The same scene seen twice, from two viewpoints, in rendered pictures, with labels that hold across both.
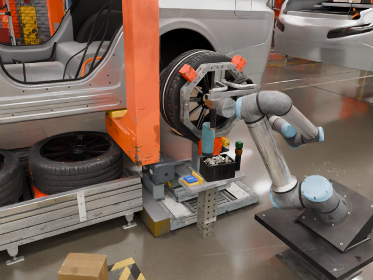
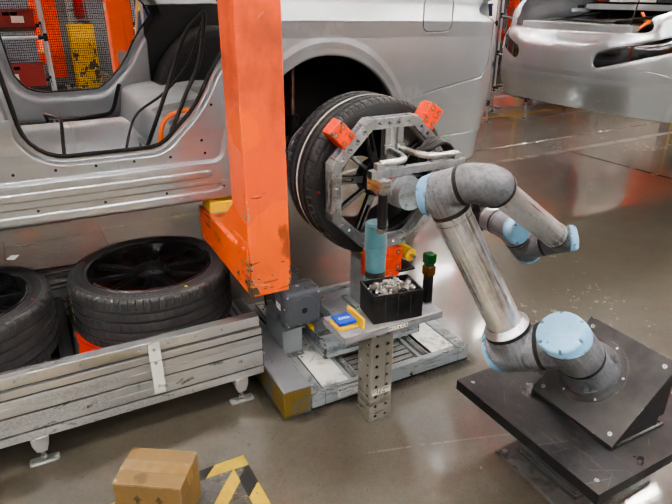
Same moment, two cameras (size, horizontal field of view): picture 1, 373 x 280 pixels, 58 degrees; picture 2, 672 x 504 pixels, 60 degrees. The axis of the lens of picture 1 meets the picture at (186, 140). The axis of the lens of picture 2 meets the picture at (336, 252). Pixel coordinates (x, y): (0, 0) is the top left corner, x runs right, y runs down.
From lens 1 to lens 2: 10 cm
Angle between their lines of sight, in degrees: 2
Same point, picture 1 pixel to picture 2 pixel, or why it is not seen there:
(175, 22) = (317, 45)
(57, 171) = (114, 308)
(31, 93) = (69, 172)
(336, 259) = (600, 461)
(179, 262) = (325, 464)
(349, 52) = (634, 90)
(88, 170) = (168, 304)
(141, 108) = (255, 197)
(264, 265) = (474, 470)
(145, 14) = (257, 33)
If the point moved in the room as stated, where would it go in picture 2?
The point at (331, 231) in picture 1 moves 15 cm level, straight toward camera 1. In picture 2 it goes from (592, 411) to (584, 439)
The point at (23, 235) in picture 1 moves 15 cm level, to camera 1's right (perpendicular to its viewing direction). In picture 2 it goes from (56, 417) to (98, 419)
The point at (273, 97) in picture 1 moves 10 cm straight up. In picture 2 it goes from (482, 174) to (486, 138)
